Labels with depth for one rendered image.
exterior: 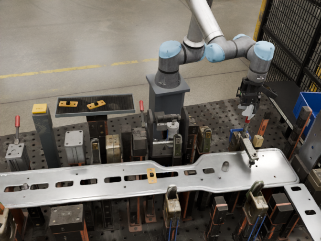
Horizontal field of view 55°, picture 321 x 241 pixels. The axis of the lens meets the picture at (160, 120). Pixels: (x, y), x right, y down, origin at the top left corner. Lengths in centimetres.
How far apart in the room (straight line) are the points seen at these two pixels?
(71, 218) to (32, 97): 257
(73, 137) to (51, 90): 236
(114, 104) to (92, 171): 34
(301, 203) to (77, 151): 98
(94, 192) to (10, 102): 249
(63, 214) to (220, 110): 142
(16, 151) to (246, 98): 102
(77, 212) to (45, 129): 50
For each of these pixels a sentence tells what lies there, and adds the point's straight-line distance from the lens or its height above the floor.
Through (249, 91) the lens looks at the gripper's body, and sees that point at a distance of 135.
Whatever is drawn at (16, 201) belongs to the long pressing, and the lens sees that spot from 139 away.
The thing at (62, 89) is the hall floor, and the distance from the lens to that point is 373.
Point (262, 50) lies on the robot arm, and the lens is 125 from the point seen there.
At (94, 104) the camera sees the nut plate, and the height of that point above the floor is 117.
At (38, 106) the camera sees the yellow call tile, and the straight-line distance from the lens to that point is 155.
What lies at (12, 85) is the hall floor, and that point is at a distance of 397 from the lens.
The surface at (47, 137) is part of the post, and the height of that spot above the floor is 99.
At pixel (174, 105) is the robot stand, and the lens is 178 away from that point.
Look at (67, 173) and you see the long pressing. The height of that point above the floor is 100.
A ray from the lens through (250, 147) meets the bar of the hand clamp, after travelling 149.
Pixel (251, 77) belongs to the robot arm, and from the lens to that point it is 131.
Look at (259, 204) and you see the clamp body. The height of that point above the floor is 104.
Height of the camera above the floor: 206
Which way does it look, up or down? 40 degrees down
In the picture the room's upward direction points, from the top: 4 degrees clockwise
